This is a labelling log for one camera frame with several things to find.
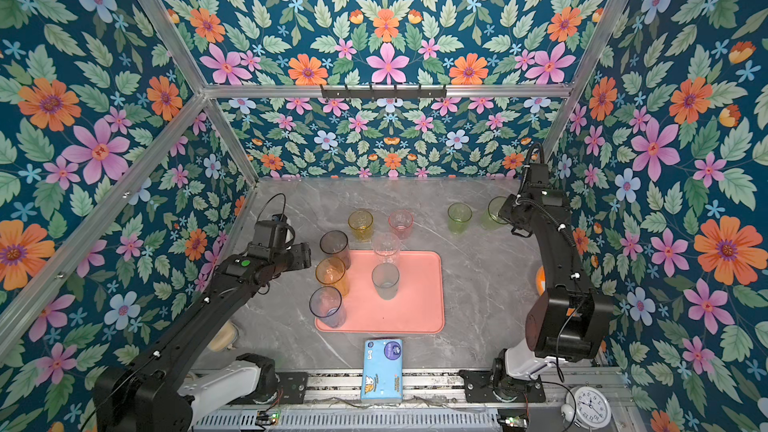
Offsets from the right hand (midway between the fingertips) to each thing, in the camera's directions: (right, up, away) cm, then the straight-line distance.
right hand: (512, 213), depth 84 cm
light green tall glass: (-7, -2, -3) cm, 8 cm away
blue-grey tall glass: (-52, -24, -6) cm, 57 cm away
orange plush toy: (+9, -20, +2) cm, 22 cm away
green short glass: (-12, -2, +21) cm, 24 cm away
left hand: (-59, -9, -3) cm, 60 cm away
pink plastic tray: (-27, -29, +5) cm, 40 cm away
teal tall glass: (-37, -19, +3) cm, 41 cm away
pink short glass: (-32, -4, +20) cm, 38 cm away
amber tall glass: (-52, -17, +3) cm, 55 cm away
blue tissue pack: (-36, -39, -11) cm, 54 cm away
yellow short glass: (-46, -4, +21) cm, 51 cm away
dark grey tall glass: (-52, -9, +4) cm, 53 cm away
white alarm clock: (+13, -45, -16) cm, 49 cm away
